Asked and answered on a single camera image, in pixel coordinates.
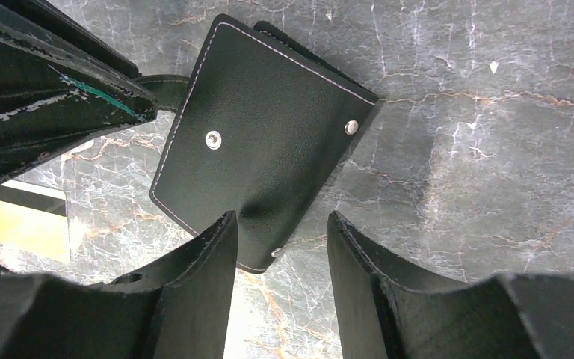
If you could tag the gold credit card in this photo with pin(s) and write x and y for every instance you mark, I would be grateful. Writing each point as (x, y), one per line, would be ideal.
(34, 218)

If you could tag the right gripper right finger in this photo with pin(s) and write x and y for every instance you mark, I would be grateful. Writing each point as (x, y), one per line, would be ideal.
(389, 307)

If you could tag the black card holder wallet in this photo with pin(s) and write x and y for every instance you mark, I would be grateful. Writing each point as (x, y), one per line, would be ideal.
(260, 127)

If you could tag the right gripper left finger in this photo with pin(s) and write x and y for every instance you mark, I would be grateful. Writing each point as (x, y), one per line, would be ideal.
(174, 307)

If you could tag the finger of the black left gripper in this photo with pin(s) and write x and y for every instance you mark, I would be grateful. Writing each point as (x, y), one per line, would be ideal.
(54, 96)
(48, 17)

